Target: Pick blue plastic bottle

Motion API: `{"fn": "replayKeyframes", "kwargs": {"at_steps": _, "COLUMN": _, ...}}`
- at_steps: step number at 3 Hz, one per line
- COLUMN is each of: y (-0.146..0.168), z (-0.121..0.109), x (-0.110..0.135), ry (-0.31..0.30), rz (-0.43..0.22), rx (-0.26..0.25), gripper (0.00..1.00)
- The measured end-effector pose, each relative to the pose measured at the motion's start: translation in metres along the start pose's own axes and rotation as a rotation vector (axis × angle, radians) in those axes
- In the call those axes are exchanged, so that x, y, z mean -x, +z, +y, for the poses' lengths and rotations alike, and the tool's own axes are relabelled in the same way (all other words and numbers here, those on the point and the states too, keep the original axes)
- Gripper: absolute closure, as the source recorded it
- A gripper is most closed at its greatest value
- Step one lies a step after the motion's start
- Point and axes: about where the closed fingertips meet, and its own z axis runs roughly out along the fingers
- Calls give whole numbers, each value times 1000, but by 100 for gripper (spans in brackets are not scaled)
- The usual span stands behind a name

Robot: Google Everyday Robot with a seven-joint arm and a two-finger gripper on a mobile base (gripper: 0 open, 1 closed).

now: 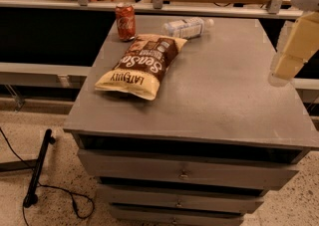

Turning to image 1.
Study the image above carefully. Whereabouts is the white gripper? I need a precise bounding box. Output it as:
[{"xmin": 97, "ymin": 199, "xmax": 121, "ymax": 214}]
[{"xmin": 268, "ymin": 0, "xmax": 319, "ymax": 87}]

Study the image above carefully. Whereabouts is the clear plastic water bottle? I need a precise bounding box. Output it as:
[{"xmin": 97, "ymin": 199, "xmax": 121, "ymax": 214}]
[{"xmin": 162, "ymin": 17, "xmax": 214, "ymax": 39}]

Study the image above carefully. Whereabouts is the grey drawer cabinet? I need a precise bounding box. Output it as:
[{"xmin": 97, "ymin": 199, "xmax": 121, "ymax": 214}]
[{"xmin": 65, "ymin": 18, "xmax": 319, "ymax": 226}]

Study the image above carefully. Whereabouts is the brown yellow chips bag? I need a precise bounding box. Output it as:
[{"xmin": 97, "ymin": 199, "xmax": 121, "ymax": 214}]
[{"xmin": 95, "ymin": 34, "xmax": 186, "ymax": 101}]

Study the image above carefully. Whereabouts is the red soda can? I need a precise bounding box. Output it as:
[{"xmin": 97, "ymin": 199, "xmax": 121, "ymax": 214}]
[{"xmin": 116, "ymin": 3, "xmax": 136, "ymax": 41}]

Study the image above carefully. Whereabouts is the grey metal railing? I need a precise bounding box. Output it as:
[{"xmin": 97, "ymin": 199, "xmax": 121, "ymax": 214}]
[{"xmin": 0, "ymin": 0, "xmax": 319, "ymax": 94}]

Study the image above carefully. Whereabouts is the black stand leg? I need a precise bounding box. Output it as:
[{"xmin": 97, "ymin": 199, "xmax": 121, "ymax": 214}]
[{"xmin": 0, "ymin": 129, "xmax": 56, "ymax": 208}]

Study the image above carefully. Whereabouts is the black floor cable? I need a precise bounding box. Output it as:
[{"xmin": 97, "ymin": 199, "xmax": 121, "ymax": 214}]
[{"xmin": 0, "ymin": 126, "xmax": 96, "ymax": 226}]

